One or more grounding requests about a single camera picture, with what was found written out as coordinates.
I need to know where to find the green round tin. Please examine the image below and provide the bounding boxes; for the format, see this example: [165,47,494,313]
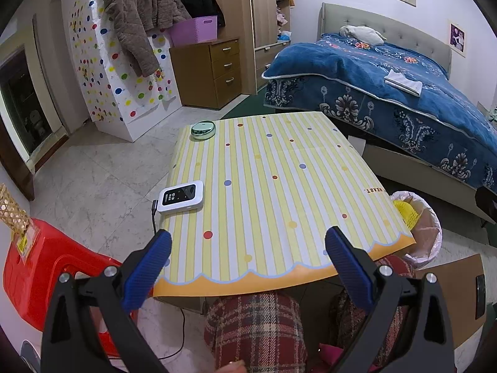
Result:
[190,120,217,141]

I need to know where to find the white portable wifi device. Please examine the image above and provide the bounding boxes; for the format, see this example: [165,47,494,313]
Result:
[156,181,204,214]

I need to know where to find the brown quilted jacket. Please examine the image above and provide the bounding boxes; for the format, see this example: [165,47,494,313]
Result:
[103,0,193,78]

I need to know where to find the grey upholstered bed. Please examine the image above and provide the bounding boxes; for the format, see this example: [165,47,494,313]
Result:
[317,2,497,226]

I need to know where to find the dark framed glass panel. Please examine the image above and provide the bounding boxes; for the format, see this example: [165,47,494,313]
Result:
[0,44,68,164]

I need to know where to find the brown drawer cabinet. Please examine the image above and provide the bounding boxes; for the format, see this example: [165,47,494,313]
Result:
[169,39,242,110]

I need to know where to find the small wall poster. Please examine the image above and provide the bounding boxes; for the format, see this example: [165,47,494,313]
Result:
[448,19,467,58]

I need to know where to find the magenta garment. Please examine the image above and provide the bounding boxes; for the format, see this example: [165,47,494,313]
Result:
[316,342,350,373]

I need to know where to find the red plastic stool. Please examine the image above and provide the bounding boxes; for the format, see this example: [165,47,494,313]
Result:
[3,219,156,335]

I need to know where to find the blue floral blanket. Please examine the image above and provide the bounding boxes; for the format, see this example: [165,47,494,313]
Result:
[261,32,497,197]

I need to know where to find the person's plaid trousers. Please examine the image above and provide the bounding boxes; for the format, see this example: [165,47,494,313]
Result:
[204,254,418,373]

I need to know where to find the purple plastic basket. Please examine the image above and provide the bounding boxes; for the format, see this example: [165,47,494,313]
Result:
[168,16,218,47]

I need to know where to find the dark green floor mat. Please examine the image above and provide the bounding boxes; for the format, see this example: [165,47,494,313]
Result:
[221,85,280,121]

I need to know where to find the white pillow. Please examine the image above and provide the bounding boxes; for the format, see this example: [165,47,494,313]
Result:
[339,25,388,45]

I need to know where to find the white polka-dot cabinet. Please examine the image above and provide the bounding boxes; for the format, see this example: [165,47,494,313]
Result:
[61,0,183,143]

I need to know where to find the trash bin with pink bag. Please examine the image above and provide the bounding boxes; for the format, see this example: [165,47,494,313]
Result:
[389,191,443,269]

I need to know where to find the brown cardboard box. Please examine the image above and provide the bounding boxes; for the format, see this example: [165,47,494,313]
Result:
[417,254,488,350]

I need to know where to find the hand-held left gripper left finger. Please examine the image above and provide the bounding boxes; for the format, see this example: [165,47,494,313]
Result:
[40,228,173,373]

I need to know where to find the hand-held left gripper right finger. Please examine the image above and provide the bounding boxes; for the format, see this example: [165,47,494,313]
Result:
[325,226,455,373]

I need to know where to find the folded white cloth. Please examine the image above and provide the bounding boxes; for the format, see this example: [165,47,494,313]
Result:
[384,71,422,96]

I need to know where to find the black charging cable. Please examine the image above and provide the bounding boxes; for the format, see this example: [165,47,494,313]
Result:
[151,199,187,362]

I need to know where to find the wooden wardrobe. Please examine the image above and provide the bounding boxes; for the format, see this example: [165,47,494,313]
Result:
[212,0,296,96]

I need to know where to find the woven bamboo box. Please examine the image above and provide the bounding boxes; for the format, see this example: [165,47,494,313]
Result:
[0,184,32,237]

